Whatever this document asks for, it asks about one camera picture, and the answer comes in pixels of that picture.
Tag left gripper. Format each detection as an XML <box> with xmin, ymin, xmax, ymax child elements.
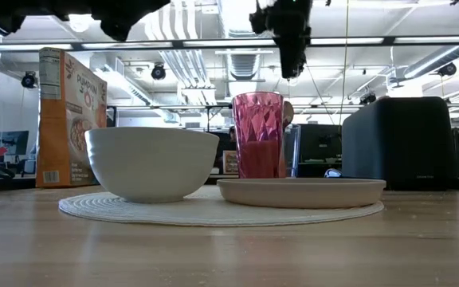
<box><xmin>52</xmin><ymin>0</ymin><xmax>171</xmax><ymax>42</ymax></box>

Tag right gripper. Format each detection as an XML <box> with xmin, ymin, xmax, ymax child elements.
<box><xmin>248</xmin><ymin>0</ymin><xmax>315</xmax><ymax>80</ymax></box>

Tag pink faceted tumbler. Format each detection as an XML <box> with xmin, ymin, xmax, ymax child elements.
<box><xmin>231</xmin><ymin>91</ymin><xmax>288</xmax><ymax>180</ymax></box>

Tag black toaster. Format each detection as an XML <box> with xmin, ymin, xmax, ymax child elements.
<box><xmin>340</xmin><ymin>96</ymin><xmax>458</xmax><ymax>192</ymax></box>

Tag beige ceramic plate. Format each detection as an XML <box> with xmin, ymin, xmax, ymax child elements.
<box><xmin>216</xmin><ymin>177</ymin><xmax>387</xmax><ymax>210</ymax></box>

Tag orange pumpkin cereal box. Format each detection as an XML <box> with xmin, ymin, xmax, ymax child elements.
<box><xmin>35</xmin><ymin>46</ymin><xmax>108</xmax><ymax>189</ymax></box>

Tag white ceramic bowl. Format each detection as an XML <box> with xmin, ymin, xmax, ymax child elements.
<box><xmin>84</xmin><ymin>126</ymin><xmax>221</xmax><ymax>205</ymax></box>

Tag white woven round placemat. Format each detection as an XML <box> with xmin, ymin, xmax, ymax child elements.
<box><xmin>57</xmin><ymin>184</ymin><xmax>386</xmax><ymax>229</ymax></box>

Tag clear drinking glass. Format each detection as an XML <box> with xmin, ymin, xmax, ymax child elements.
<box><xmin>283</xmin><ymin>124</ymin><xmax>303</xmax><ymax>179</ymax></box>

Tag printed cardboard box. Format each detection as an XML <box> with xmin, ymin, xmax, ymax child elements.
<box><xmin>222</xmin><ymin>150</ymin><xmax>239</xmax><ymax>175</ymax></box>

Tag black computer monitor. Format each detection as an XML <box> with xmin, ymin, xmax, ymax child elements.
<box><xmin>0</xmin><ymin>130</ymin><xmax>30</xmax><ymax>157</ymax></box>

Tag silver ribbed ventilation duct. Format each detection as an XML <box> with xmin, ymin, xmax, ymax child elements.
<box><xmin>217</xmin><ymin>0</ymin><xmax>273</xmax><ymax>81</ymax></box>

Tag black overhead frame bar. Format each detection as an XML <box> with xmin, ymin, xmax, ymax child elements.
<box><xmin>0</xmin><ymin>37</ymin><xmax>459</xmax><ymax>52</ymax></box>

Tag grey round duct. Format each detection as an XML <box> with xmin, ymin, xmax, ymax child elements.
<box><xmin>402</xmin><ymin>44</ymin><xmax>459</xmax><ymax>80</ymax></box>

